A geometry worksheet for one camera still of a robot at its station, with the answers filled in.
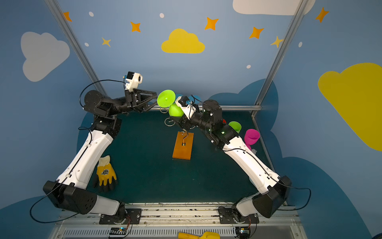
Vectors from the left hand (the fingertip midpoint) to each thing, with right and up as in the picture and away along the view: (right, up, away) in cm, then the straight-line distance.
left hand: (157, 96), depth 52 cm
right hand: (+7, -3, +13) cm, 15 cm away
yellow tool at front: (+19, -61, +16) cm, 66 cm away
